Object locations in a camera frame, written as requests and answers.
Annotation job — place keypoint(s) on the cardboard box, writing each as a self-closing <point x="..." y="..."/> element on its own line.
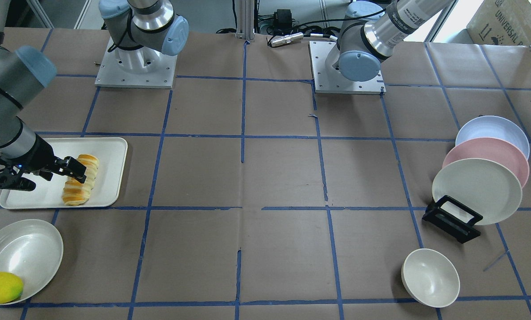
<point x="501" y="22"/>

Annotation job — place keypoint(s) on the black power adapter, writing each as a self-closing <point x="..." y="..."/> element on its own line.
<point x="283" y="18"/>

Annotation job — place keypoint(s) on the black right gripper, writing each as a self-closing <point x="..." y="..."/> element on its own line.
<point x="43" y="155"/>

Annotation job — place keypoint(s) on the pink plate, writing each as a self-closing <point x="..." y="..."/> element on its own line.
<point x="494" y="149"/>

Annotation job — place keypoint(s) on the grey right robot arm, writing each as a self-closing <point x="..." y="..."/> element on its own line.
<point x="134" y="27"/>

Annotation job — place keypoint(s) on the cream plate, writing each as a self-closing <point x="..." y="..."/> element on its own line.
<point x="483" y="185"/>

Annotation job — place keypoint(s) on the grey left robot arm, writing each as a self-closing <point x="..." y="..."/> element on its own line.
<point x="370" y="33"/>

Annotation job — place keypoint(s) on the shallow cream dish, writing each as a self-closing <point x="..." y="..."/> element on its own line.
<point x="32" y="250"/>

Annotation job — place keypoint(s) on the silver cylindrical connector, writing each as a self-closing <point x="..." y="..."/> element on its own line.
<point x="282" y="40"/>

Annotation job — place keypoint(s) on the yellow lemon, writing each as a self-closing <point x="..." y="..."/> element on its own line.
<point x="11" y="287"/>

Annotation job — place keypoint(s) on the small cream bowl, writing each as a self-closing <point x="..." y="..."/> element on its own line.
<point x="430" y="278"/>

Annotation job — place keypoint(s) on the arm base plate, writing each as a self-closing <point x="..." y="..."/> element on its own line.
<point x="328" y="77"/>
<point x="142" y="68"/>

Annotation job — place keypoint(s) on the aluminium frame post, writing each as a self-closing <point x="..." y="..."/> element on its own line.
<point x="245" y="19"/>

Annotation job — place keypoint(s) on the blue plate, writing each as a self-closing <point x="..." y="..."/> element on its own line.
<point x="494" y="127"/>

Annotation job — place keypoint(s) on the black plate rack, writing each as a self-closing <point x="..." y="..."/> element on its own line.
<point x="460" y="230"/>

